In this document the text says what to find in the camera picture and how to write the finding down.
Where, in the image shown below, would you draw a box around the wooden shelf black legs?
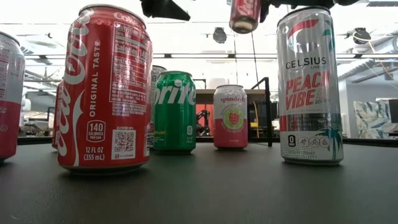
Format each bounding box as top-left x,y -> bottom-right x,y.
193,77 -> 276,147

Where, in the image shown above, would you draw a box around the white robot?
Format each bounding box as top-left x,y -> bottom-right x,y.
21,87 -> 32,125

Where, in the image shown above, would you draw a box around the black ceiling cord reel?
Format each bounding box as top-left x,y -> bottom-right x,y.
344,27 -> 372,45
212,27 -> 228,45

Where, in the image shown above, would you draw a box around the orange panel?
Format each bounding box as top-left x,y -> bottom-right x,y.
195,104 -> 215,135

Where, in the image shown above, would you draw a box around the black monitor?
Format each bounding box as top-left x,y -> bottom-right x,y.
388,98 -> 398,124

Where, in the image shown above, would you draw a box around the red Coca-Cola can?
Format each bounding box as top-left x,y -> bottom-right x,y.
229,0 -> 262,34
57,3 -> 154,175
51,79 -> 65,150

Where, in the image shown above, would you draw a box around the tall silver Celsius can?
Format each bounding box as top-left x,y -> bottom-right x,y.
149,64 -> 168,150
275,6 -> 345,165

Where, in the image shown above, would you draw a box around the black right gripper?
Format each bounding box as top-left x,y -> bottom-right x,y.
260,0 -> 335,23

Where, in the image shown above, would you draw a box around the leaf print fabric panel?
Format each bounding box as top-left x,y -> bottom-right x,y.
353,99 -> 398,140

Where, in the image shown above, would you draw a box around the green Sprite can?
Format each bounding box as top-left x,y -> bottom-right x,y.
153,70 -> 197,154

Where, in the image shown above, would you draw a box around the pink white Spindrift can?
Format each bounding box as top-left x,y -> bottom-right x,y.
213,84 -> 249,150
0,30 -> 26,162

